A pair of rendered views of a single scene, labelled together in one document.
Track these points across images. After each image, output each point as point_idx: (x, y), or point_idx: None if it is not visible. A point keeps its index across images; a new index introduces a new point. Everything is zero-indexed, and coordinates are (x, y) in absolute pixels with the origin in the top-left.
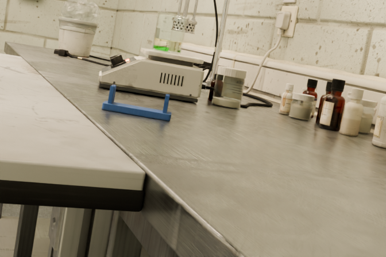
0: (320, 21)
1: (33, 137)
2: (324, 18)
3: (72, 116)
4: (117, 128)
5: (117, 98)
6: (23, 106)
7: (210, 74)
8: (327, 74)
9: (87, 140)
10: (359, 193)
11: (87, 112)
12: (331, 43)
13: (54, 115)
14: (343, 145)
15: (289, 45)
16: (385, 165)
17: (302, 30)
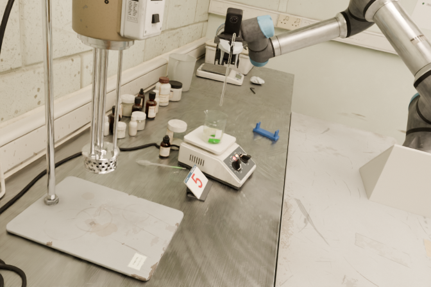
0: (24, 66)
1: (310, 123)
2: (35, 62)
3: (294, 133)
4: (284, 125)
5: (256, 152)
6: (308, 139)
7: None
8: (81, 102)
9: (297, 120)
10: (247, 98)
11: (287, 136)
12: None
13: (300, 134)
14: (192, 107)
15: None
16: (206, 100)
17: (4, 84)
